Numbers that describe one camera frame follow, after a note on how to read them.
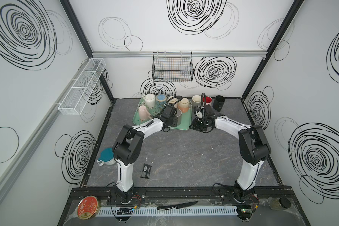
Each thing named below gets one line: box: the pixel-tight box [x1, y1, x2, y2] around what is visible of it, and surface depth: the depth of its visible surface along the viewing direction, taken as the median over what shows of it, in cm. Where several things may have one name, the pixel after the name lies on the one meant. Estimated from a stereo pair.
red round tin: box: [76, 195, 100, 220], surface depth 69 cm
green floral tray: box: [132, 97, 193, 130], surface depth 107 cm
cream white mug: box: [202, 96, 213, 106], surface depth 111 cm
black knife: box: [156, 201, 199, 211], surface depth 72 cm
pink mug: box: [138, 105, 153, 122], surface depth 103 cm
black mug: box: [212, 95, 226, 113], surface depth 111 cm
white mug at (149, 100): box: [142, 93, 156, 109], surface depth 111 cm
